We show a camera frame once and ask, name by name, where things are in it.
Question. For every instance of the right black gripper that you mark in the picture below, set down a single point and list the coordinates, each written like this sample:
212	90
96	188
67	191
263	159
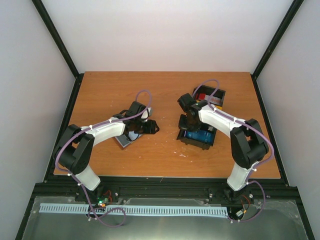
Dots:
182	126

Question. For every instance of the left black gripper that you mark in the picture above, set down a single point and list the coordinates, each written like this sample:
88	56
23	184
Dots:
150	128

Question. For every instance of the brown leather card holder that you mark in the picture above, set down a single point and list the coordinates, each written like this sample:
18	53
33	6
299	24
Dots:
125	140

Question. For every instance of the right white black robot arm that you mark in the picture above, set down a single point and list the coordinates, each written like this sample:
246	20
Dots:
248	144

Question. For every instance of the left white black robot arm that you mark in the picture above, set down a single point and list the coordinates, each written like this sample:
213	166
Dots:
74	149

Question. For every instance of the black yellow card tray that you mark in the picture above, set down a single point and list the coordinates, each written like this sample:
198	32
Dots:
197	108

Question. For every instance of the red white credit card stack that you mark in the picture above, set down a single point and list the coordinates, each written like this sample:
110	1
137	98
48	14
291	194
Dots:
214	99

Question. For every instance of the left controller board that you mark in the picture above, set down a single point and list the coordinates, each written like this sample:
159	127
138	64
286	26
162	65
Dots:
105	199

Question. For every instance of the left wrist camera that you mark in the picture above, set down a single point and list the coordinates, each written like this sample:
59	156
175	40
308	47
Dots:
146	114

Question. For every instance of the black aluminium frame rail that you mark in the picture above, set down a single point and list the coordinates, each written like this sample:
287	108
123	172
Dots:
214	190

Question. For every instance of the metal base plate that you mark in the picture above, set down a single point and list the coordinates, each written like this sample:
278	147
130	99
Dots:
265	220

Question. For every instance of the light blue cable duct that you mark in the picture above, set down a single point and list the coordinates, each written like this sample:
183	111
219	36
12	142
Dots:
137	210

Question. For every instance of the right black frame post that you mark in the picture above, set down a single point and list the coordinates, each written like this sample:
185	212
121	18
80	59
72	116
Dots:
279	33

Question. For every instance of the black frame post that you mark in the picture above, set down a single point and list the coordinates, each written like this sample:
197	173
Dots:
279	33
49	24

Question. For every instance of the left black frame post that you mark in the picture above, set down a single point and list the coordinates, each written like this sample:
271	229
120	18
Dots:
49	24

